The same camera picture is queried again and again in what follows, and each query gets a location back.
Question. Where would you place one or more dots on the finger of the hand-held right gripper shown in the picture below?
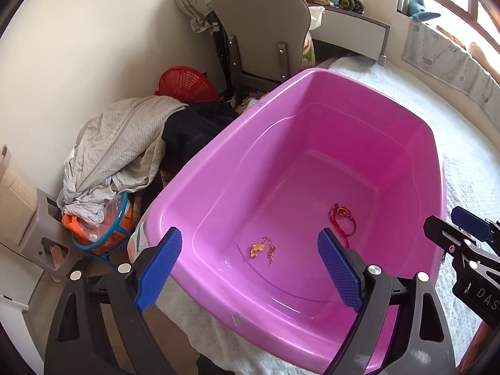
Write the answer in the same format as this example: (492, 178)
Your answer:
(443, 232)
(470, 222)

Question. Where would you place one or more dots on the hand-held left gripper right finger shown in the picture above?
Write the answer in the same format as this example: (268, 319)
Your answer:
(340, 269)

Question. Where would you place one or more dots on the printed bed bumper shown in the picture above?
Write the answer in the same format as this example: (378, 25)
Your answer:
(441, 54)

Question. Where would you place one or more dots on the red plastic basket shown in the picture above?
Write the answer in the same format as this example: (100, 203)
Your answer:
(183, 82)

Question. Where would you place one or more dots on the orange plastic object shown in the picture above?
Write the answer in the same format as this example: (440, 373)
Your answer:
(72, 224)

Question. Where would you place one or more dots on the grey plastic stool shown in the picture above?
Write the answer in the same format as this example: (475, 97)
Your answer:
(43, 238)

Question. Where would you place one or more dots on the pink plastic tub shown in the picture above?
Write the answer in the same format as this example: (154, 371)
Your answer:
(312, 144)

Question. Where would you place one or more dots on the tan plush toy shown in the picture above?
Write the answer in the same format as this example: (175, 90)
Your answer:
(482, 52)

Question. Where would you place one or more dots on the checked cloth pile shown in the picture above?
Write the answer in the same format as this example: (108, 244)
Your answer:
(117, 144)

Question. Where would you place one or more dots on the beige textured cushion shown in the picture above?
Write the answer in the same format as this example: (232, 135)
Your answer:
(15, 195)

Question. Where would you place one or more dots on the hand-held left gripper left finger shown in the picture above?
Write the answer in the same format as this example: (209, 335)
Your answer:
(158, 269)

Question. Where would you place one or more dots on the dark navy clothing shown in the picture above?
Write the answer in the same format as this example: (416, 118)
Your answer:
(195, 129)

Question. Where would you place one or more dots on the grey headboard shelf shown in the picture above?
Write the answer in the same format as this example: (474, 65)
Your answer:
(351, 31)

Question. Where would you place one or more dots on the grey chair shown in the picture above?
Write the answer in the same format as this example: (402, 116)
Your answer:
(258, 19)

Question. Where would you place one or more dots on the white printed plastic bag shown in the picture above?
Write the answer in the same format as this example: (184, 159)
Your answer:
(308, 50)

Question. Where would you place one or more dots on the black toy car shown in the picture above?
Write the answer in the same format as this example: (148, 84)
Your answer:
(349, 3)

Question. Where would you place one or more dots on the blue shark plush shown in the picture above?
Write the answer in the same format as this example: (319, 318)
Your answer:
(422, 11)

